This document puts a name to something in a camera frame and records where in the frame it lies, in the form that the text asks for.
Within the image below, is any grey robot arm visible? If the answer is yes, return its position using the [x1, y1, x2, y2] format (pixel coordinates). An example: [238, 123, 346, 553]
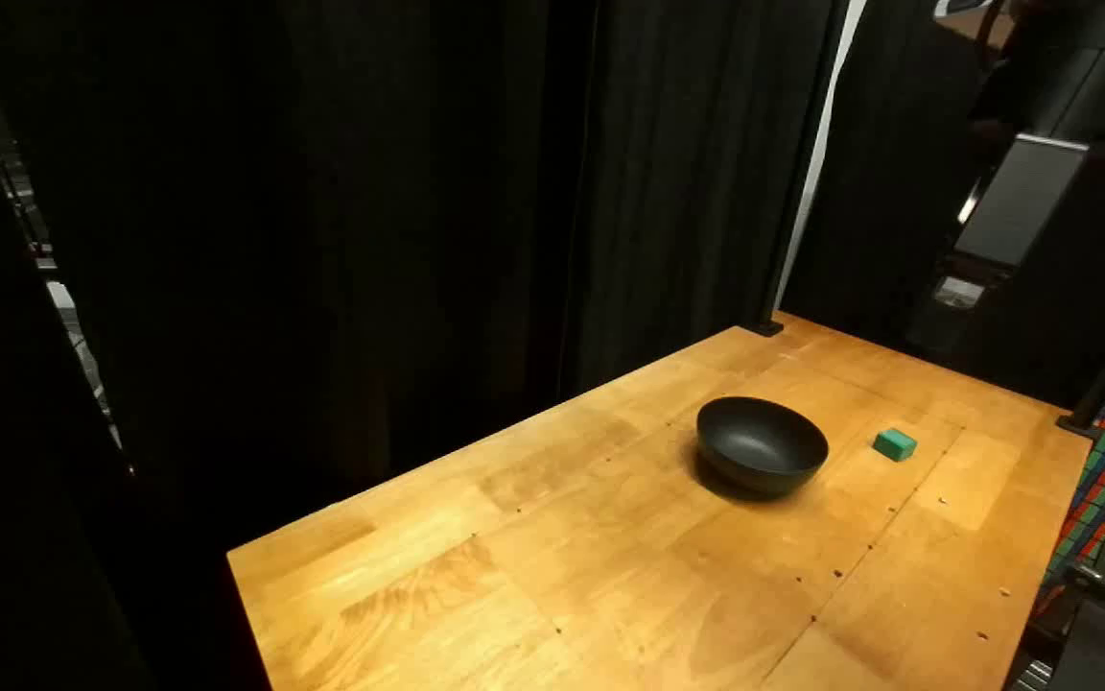
[911, 0, 1105, 349]

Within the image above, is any black bowl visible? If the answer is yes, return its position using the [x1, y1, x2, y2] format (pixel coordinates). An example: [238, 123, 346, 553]
[696, 397, 830, 494]

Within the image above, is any black curtain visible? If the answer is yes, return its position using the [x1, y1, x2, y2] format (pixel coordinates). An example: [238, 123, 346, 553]
[0, 0, 938, 543]

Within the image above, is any green block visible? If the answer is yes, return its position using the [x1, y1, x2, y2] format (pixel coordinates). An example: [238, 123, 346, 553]
[871, 429, 917, 461]

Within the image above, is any white vertical pole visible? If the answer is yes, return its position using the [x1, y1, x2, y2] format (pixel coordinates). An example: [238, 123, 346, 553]
[771, 0, 869, 315]

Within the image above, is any black device with red part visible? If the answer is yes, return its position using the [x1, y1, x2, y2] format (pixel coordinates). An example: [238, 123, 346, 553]
[1000, 546, 1105, 691]

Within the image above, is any black metal frame pole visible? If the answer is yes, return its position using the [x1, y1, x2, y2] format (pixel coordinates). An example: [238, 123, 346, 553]
[0, 107, 138, 480]

